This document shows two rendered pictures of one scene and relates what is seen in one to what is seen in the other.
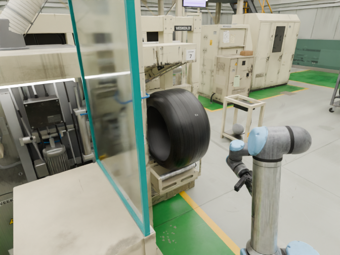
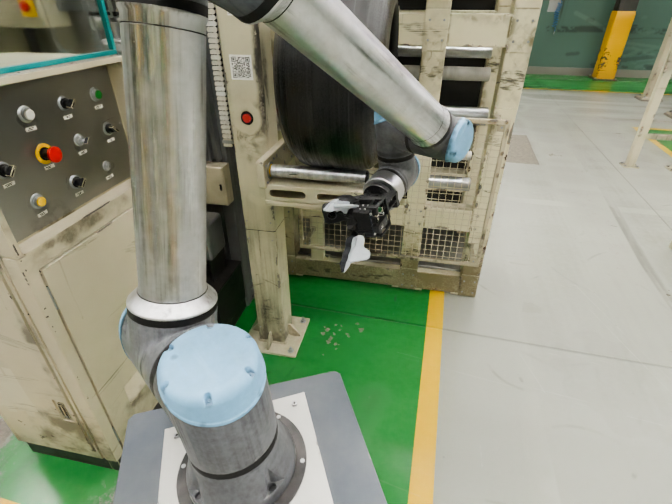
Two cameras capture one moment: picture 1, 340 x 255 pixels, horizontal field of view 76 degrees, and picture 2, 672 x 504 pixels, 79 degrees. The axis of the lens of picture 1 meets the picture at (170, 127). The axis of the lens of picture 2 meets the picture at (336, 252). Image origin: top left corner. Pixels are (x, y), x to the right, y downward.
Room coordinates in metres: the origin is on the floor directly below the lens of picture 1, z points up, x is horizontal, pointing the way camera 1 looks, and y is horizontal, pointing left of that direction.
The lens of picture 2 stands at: (0.48, -1.03, 1.41)
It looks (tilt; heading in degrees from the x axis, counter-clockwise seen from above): 32 degrees down; 45
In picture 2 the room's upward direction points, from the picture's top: straight up
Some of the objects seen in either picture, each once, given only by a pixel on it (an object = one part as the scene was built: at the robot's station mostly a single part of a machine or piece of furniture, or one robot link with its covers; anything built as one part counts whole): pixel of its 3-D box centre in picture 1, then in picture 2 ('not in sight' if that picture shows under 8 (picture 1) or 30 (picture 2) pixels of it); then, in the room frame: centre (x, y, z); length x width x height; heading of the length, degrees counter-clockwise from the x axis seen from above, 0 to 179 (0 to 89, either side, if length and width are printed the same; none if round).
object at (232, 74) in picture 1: (232, 79); not in sight; (5.97, -1.73, 0.62); 0.91 x 0.58 x 1.25; 120
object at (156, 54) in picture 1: (157, 54); not in sight; (1.81, 0.09, 1.71); 0.61 x 0.25 x 0.15; 123
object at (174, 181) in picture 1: (176, 178); (316, 191); (1.37, -0.05, 0.84); 0.36 x 0.09 x 0.06; 123
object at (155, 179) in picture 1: (146, 170); (279, 157); (1.39, 0.18, 0.90); 0.40 x 0.03 x 0.10; 33
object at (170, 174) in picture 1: (176, 171); (317, 173); (1.38, -0.05, 0.90); 0.35 x 0.05 x 0.05; 123
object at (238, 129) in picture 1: (241, 121); not in sight; (3.53, -1.25, 0.40); 0.60 x 0.35 x 0.80; 30
